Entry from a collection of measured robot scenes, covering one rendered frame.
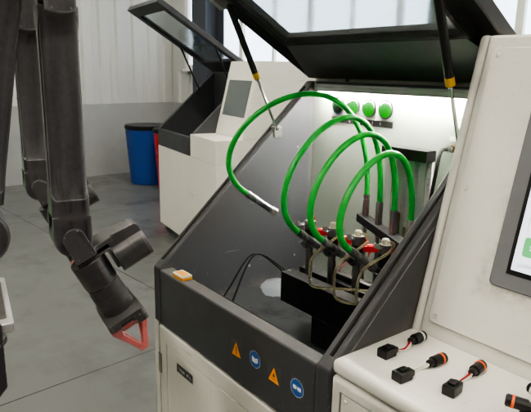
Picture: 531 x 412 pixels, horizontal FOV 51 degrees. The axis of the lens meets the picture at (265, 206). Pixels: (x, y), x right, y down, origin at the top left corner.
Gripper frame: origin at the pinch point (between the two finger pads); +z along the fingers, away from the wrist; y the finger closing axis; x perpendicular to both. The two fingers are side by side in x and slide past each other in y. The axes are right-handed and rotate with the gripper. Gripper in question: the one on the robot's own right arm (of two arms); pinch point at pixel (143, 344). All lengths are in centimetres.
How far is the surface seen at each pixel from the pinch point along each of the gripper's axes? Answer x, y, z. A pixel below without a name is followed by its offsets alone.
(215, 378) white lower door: -9.6, 21.2, 31.6
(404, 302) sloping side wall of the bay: -45, -13, 18
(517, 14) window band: -391, 243, 89
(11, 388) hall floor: 60, 173, 81
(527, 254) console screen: -60, -31, 10
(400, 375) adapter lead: -30.7, -28.5, 15.7
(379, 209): -65, 17, 17
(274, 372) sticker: -18.3, -0.8, 22.6
